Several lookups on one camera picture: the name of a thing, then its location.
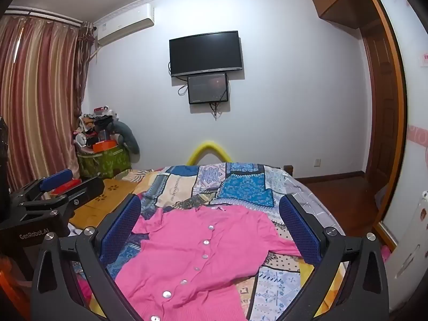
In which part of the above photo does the black wall television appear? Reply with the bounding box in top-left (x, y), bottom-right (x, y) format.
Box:
top-left (169, 31), bottom-right (243, 77)

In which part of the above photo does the green storage box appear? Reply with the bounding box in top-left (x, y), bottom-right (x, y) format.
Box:
top-left (78, 145), bottom-right (132, 178)

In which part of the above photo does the pink wall sticker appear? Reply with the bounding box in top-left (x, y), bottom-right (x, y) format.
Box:
top-left (407, 124), bottom-right (428, 143)

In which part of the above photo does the orange box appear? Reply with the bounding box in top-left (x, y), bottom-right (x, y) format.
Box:
top-left (93, 140), bottom-right (118, 152)

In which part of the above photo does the pink buttoned cardigan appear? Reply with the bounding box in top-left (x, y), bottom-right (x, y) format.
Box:
top-left (115, 204), bottom-right (303, 321)

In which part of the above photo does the orange object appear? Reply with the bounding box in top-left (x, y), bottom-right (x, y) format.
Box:
top-left (0, 254), bottom-right (21, 296)

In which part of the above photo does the grey cloth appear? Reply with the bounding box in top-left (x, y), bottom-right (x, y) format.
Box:
top-left (374, 181), bottom-right (391, 208)

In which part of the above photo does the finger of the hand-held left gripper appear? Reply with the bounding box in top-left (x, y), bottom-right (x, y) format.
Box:
top-left (10, 169), bottom-right (73, 208)
top-left (18, 177), bottom-right (106, 223)

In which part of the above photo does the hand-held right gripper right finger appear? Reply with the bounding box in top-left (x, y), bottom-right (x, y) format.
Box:
top-left (278, 193), bottom-right (390, 321)

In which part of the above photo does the yellow foam tube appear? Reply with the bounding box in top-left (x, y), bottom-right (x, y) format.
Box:
top-left (186, 142), bottom-right (232, 166)

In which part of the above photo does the grey plush toy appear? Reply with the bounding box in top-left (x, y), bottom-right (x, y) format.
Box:
top-left (109, 120), bottom-right (140, 155)

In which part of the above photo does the striped red curtain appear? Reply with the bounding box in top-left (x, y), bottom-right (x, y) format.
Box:
top-left (0, 15), bottom-right (98, 191)

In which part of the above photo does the patchwork printed blanket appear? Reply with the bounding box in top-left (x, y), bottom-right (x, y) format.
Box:
top-left (68, 162), bottom-right (335, 321)

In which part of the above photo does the red box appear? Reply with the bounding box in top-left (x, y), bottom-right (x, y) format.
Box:
top-left (50, 180), bottom-right (82, 195)

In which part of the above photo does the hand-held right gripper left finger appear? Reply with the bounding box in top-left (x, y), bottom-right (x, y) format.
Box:
top-left (30, 194), bottom-right (148, 321)

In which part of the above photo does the wooden lap table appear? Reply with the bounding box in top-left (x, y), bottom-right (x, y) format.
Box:
top-left (68, 174), bottom-right (138, 228)

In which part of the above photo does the pile of household clutter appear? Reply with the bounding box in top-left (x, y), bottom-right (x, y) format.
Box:
top-left (73, 106), bottom-right (121, 151)

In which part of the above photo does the grey quilted bed sheet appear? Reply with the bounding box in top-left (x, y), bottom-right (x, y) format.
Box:
top-left (282, 174), bottom-right (337, 235)

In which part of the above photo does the peach floral quilt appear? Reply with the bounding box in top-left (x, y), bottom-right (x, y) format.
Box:
top-left (114, 168), bottom-right (161, 191)

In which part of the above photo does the small black wall monitor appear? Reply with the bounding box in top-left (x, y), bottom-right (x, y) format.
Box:
top-left (187, 73), bottom-right (230, 105)

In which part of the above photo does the white air conditioner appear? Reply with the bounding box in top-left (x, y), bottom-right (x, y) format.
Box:
top-left (94, 3), bottom-right (155, 45)

